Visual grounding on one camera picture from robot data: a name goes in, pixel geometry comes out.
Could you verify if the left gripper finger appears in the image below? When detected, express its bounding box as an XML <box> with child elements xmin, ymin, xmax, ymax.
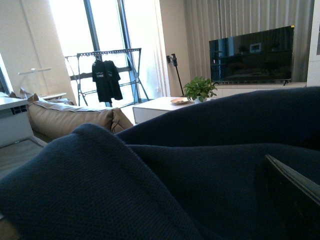
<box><xmin>254</xmin><ymin>154</ymin><xmax>320</xmax><ymax>240</ymax></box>

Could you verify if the dark blue knit garment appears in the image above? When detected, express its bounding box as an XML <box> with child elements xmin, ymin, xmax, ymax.
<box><xmin>0</xmin><ymin>87</ymin><xmax>320</xmax><ymax>240</ymax></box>

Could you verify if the metal clothes drying rack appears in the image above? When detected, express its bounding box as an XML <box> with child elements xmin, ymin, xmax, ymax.
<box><xmin>65</xmin><ymin>48</ymin><xmax>150</xmax><ymax>107</ymax></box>

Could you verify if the white tv console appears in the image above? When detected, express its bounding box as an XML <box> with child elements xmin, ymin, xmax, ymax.
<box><xmin>214</xmin><ymin>82</ymin><xmax>307</xmax><ymax>98</ymax></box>

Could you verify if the black flat screen television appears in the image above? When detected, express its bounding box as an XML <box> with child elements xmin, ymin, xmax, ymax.
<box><xmin>209</xmin><ymin>25</ymin><xmax>295</xmax><ymax>85</ymax></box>

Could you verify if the green potted plant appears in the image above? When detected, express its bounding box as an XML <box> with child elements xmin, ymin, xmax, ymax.
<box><xmin>183</xmin><ymin>76</ymin><xmax>218</xmax><ymax>104</ymax></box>

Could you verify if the beige shallow dish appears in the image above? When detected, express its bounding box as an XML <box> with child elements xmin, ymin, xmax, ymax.
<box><xmin>170</xmin><ymin>97</ymin><xmax>191</xmax><ymax>105</ymax></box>

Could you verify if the white coffee table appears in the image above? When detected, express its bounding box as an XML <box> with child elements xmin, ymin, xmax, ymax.
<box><xmin>132</xmin><ymin>97</ymin><xmax>195</xmax><ymax>124</ymax></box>

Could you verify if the stick vacuum cleaner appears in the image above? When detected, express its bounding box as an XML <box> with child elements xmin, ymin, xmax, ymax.
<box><xmin>166</xmin><ymin>53</ymin><xmax>184</xmax><ymax>97</ymax></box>

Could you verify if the beige pleated curtain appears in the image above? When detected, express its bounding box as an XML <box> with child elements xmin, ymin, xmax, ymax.
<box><xmin>183</xmin><ymin>0</ymin><xmax>315</xmax><ymax>82</ymax></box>

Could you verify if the black hanging shirt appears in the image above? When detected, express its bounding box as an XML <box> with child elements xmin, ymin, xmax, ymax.
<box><xmin>91</xmin><ymin>59</ymin><xmax>123</xmax><ymax>103</ymax></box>

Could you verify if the tan leather sofa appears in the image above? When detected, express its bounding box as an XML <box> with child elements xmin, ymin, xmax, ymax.
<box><xmin>19</xmin><ymin>88</ymin><xmax>133</xmax><ymax>142</ymax></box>

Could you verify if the white desk lamp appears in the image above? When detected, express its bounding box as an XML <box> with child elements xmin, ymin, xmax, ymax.
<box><xmin>17</xmin><ymin>67</ymin><xmax>52</xmax><ymax>94</ymax></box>

